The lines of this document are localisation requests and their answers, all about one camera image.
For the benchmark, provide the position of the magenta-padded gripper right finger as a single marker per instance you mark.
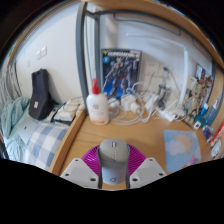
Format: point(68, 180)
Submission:
point(148, 171)

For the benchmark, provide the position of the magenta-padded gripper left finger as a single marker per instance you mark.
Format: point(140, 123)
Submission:
point(78, 171)

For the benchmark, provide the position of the grey computer mouse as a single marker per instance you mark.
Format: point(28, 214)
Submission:
point(113, 160)

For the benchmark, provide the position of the light blue printed mouse pad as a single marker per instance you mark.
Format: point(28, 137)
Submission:
point(181, 150)

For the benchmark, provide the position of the white red-capped lotion bottle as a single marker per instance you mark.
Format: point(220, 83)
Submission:
point(97, 110)

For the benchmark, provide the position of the white power strip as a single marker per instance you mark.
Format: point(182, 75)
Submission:
point(150, 105)

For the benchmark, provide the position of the small white cube clock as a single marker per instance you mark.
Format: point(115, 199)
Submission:
point(197, 125)

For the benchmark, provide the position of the white grey charger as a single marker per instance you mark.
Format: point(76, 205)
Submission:
point(130, 103)

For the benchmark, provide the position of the blue snack packet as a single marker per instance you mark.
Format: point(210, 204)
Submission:
point(207, 132)

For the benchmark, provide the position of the clear drinking glass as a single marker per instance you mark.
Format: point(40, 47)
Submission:
point(164, 95)

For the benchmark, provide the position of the blue white-capped tube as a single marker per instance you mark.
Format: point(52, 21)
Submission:
point(203, 113)

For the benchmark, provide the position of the black bag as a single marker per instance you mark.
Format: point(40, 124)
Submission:
point(40, 96)

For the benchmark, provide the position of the tan robot figure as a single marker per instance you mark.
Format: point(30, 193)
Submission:
point(196, 100)

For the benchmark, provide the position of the blue spray bottle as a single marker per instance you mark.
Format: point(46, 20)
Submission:
point(212, 113)

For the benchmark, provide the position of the teal blanket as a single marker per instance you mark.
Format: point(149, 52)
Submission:
point(13, 111)

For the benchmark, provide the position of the white desk lamp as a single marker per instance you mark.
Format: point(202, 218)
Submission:
point(184, 76)

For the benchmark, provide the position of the blue robot model kit box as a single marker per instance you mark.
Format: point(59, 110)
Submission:
point(121, 73)

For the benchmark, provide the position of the white wall outlet plate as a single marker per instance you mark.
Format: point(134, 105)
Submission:
point(152, 68)

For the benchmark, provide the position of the white wall switch plate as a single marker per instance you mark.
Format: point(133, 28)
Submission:
point(41, 52)

